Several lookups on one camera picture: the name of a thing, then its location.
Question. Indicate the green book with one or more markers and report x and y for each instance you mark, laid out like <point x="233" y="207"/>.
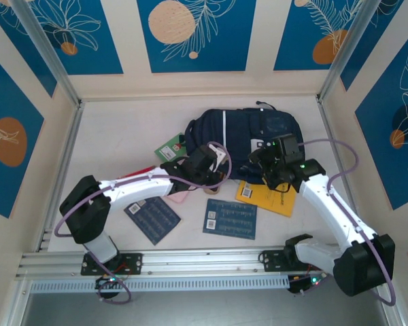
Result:
<point x="168" y="149"/>

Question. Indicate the blue booklet one QR code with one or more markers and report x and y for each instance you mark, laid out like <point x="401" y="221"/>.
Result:
<point x="156" y="220"/>

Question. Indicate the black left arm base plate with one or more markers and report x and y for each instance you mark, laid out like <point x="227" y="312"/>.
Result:
<point x="132" y="263"/>

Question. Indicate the yellow book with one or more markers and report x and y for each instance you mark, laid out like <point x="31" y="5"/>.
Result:
<point x="258" y="202"/>

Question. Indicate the blue booklet two QR codes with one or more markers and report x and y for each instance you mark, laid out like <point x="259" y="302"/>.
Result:
<point x="231" y="220"/>

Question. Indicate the pink pencil case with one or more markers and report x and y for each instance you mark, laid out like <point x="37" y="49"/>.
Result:
<point x="178" y="197"/>

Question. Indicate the navy blue backpack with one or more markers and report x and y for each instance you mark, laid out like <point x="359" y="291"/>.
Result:
<point x="238" y="125"/>

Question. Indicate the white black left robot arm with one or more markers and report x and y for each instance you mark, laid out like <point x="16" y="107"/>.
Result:
<point x="136" y="188"/>

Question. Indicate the beige cylindrical pouch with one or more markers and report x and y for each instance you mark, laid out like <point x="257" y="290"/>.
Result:
<point x="213" y="190"/>

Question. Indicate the aluminium side rail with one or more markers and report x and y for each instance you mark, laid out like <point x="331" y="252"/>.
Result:
<point x="66" y="153"/>
<point x="324" y="119"/>

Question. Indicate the aluminium frame post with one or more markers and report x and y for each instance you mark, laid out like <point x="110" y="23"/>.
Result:
<point x="348" y="51"/>
<point x="48" y="51"/>

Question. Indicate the red book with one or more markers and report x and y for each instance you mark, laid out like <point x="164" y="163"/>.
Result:
<point x="141" y="171"/>

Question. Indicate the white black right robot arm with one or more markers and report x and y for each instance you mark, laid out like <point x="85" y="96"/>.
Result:
<point x="326" y="200"/>

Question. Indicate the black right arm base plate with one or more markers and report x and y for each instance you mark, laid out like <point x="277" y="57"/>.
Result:
<point x="272" y="261"/>

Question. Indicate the aluminium mounting rail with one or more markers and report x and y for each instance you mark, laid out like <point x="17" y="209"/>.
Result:
<point x="204" y="261"/>

